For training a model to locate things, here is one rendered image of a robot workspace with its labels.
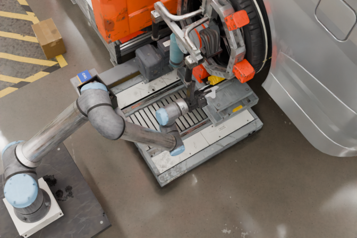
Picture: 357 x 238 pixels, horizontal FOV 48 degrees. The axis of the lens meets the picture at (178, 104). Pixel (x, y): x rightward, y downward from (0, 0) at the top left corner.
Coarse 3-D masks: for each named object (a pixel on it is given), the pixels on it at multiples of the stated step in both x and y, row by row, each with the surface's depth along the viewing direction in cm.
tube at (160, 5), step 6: (204, 0) 198; (162, 6) 203; (204, 6) 201; (168, 12) 201; (192, 12) 202; (198, 12) 202; (204, 12) 203; (174, 18) 200; (180, 18) 200; (186, 18) 201
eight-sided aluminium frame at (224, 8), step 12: (180, 0) 224; (216, 0) 192; (180, 12) 231; (228, 12) 190; (228, 36) 194; (240, 36) 195; (204, 48) 240; (240, 48) 196; (240, 60) 204; (216, 72) 226; (228, 72) 213
